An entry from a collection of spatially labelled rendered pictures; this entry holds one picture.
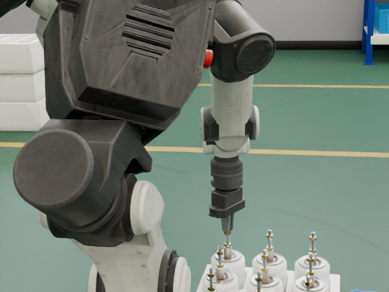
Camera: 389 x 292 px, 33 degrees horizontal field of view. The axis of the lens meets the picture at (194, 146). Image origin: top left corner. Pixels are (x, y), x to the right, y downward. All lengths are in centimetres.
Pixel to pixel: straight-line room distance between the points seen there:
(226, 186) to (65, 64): 80
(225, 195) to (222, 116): 42
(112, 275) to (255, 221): 148
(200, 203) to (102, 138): 194
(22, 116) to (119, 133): 317
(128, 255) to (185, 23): 43
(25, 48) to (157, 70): 301
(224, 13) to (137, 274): 52
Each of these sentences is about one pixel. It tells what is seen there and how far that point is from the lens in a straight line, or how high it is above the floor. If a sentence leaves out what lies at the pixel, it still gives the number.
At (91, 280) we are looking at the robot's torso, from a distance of 136.
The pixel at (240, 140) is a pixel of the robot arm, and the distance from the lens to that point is 147.
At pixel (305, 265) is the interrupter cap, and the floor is 25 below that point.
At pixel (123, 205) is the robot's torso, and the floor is 73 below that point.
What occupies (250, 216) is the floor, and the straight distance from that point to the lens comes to 273.
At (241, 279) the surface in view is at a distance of 188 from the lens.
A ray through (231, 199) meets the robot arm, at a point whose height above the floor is 44.
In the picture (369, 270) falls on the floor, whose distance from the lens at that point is 236.
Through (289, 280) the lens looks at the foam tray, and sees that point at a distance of 190.
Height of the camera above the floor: 112
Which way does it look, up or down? 18 degrees down
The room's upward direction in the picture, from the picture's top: 2 degrees counter-clockwise
